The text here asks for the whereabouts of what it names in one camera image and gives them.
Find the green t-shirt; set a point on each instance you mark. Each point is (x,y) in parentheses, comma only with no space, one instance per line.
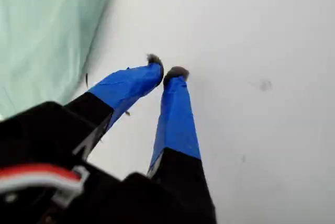
(39,38)

